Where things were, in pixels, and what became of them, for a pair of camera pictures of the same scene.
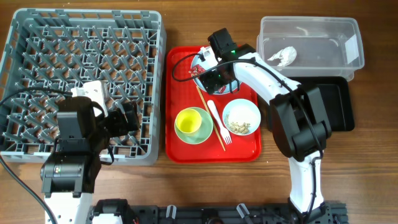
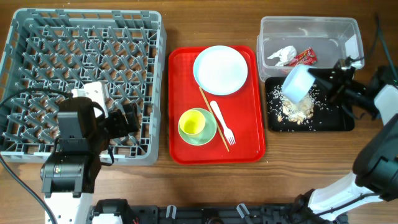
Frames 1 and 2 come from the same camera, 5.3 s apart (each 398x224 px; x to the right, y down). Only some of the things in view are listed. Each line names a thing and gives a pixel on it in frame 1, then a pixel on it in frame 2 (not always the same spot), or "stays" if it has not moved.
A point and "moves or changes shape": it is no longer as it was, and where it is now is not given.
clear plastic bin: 311,46 stays
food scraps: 236,127 moves or changes shape
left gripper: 117,116 stays
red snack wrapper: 198,69 → 308,56
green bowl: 200,135 moves or changes shape
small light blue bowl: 241,117 → 297,82
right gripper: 212,84 → 333,79
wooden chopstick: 208,111 moves or changes shape
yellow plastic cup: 188,121 moves or changes shape
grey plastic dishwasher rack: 48,53 stays
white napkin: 286,56 stays
